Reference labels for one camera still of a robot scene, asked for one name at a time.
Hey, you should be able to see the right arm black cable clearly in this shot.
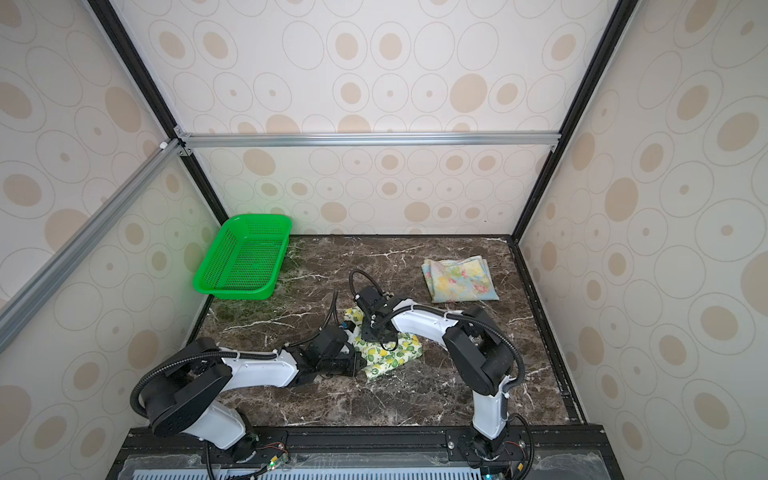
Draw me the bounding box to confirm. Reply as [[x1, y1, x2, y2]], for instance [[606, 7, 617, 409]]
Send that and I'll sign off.
[[349, 269, 536, 480]]

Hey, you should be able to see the black frame post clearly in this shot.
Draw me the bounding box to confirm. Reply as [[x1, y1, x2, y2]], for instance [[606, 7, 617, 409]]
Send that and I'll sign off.
[[511, 0, 639, 245], [87, 0, 229, 225]]

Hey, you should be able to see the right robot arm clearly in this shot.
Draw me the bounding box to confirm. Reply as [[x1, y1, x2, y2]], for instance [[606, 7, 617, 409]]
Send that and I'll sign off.
[[352, 286, 526, 442]]

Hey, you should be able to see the left black frame post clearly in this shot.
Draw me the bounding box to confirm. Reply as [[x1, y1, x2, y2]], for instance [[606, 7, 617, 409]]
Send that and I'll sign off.
[[87, 0, 229, 225]]

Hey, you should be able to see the horizontal aluminium rail back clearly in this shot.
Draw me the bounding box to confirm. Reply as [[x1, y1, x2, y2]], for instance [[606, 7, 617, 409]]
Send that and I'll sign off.
[[181, 131, 561, 148]]

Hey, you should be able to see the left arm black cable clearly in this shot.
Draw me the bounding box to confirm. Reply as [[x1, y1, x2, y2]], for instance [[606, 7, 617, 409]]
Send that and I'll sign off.
[[129, 290, 341, 421]]

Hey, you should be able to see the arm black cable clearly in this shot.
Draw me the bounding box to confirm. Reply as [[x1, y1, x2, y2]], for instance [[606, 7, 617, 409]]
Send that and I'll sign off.
[[349, 269, 536, 480], [129, 290, 341, 421]]

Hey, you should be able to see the green plastic basket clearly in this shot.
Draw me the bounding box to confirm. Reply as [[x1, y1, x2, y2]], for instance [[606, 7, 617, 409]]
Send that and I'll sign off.
[[193, 214, 292, 301]]

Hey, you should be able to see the right black frame post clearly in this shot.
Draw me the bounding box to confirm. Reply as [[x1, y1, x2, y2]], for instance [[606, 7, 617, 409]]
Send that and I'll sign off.
[[511, 0, 639, 245]]

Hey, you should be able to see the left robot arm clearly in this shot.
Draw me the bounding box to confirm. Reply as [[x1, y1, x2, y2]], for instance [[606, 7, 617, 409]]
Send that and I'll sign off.
[[130, 326, 366, 450]]

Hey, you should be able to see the diagonal aluminium rail left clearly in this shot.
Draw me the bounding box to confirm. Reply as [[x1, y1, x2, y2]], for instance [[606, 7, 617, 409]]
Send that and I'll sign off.
[[1, 139, 181, 350]]

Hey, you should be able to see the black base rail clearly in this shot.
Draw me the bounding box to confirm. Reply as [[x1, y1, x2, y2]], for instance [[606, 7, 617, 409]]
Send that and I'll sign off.
[[107, 425, 623, 479]]

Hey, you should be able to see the pastel floral skirt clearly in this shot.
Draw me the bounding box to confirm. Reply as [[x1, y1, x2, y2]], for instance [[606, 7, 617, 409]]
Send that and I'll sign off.
[[422, 256, 499, 303]]

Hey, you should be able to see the green yellow patterned skirt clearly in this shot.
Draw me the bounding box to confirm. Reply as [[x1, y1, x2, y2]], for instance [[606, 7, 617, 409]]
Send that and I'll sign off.
[[343, 307, 423, 381]]

